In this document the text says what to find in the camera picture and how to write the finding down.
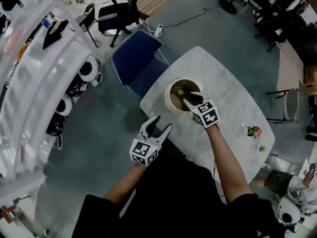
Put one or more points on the black office chair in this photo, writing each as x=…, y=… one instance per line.
x=116, y=14

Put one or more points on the small green potted plant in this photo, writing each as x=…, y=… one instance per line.
x=262, y=148

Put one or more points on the brown cardboard box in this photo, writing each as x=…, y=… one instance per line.
x=310, y=80

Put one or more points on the white round-window backpack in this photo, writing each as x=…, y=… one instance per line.
x=88, y=69
x=64, y=105

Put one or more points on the yellow-green blocks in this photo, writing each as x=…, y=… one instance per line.
x=179, y=92

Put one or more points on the person's right forearm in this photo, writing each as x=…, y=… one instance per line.
x=227, y=162

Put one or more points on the pink flower potted plant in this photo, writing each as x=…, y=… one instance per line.
x=253, y=131

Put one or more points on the grey chair with black legs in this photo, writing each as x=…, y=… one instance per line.
x=291, y=105

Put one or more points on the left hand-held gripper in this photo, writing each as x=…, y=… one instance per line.
x=142, y=151

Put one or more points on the white power strip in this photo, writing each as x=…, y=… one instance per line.
x=158, y=30

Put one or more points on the black mesh side chair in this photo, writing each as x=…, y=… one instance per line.
x=88, y=18

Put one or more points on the white curved shelf unit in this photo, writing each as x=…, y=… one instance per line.
x=37, y=95

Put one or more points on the person's black clothing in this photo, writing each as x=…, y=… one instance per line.
x=178, y=202

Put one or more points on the person's left forearm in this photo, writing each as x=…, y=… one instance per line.
x=123, y=185

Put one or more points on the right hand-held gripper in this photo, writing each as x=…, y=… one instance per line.
x=206, y=114

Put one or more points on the blue upholstered chair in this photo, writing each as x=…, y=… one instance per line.
x=138, y=58

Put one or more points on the beige patterned round bucket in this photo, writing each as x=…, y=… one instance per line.
x=171, y=103

